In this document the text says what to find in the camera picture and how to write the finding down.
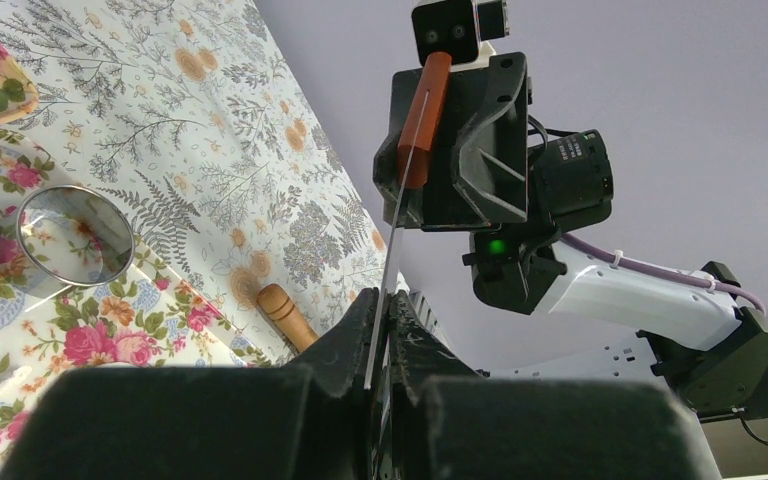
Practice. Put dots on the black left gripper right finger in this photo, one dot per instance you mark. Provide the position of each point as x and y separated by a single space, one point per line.
449 422

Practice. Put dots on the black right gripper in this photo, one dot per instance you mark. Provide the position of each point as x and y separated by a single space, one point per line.
456 148

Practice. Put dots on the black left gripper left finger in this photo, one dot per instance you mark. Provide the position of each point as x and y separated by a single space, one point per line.
308 419

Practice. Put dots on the red handled metal scraper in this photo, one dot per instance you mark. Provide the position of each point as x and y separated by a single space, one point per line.
413 157

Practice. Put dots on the wooden dough roller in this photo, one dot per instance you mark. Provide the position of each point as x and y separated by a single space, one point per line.
277 305

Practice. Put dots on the round metal dough cutter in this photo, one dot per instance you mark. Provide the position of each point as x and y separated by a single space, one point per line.
75 235

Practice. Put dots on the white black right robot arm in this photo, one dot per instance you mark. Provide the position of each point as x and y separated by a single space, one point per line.
697 332

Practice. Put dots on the floral grey table mat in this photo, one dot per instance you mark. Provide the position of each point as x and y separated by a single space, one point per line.
187 113

